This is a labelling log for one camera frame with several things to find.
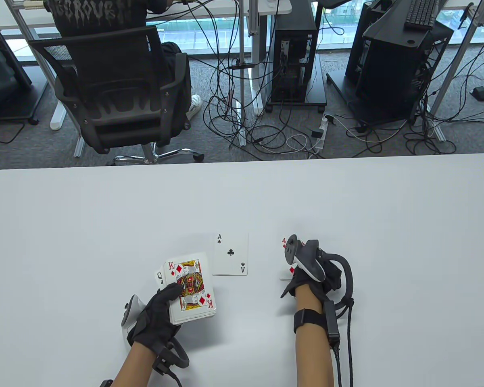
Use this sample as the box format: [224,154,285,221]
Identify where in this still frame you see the black mesh office chair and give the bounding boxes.
[27,25,205,166]

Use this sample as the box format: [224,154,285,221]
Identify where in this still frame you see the tangle of black floor cables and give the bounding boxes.
[203,0,327,156]
[403,40,484,156]

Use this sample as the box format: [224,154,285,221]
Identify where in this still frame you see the black rolling cabinet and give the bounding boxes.
[0,24,41,125]

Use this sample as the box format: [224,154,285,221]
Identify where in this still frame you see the black right forearm battery pack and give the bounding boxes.
[323,300,341,351]

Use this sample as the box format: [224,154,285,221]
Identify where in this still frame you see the black right wrist strap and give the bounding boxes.
[294,308,327,334]

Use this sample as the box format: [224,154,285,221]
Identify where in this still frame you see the grey right hand controller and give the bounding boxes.
[284,235,355,319]

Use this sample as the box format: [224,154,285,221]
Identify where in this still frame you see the person's left forearm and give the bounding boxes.
[112,343,156,387]

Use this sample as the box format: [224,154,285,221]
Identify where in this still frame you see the grey hand controller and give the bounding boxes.
[121,295,190,369]
[284,235,355,319]

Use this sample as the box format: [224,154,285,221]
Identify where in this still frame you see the person's right hand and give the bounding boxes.
[280,258,342,301]

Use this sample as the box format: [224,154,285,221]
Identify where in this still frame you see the black keyboard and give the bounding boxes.
[404,0,440,31]

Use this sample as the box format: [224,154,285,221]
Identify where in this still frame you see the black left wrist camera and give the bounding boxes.
[152,349,184,387]

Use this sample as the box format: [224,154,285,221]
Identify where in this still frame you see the grey left hand controller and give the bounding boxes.
[121,295,190,369]

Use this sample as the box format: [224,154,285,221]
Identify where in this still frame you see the person's left hand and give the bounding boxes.
[127,282,183,355]

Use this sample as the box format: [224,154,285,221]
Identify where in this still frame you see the pile of clubs cards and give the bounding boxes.
[212,232,249,277]

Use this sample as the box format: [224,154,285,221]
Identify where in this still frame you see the black computer tower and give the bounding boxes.
[271,0,318,102]

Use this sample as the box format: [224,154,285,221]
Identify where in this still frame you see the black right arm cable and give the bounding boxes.
[333,298,355,387]

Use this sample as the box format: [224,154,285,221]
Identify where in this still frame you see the white power strip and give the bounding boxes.
[313,114,334,150]

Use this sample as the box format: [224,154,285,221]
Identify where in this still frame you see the single diamonds playing card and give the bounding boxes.
[280,237,307,281]

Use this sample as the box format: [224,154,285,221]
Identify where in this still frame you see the aluminium desk frame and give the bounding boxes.
[428,0,484,141]

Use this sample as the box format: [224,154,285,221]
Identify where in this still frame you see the deck of playing cards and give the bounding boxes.
[154,253,217,325]

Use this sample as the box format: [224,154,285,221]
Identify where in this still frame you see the black tower cart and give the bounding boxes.
[265,54,328,113]

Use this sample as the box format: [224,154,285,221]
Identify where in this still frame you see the black equipment stand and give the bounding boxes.
[345,0,454,125]

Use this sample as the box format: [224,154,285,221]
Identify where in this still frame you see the white floor cable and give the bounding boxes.
[286,134,320,154]

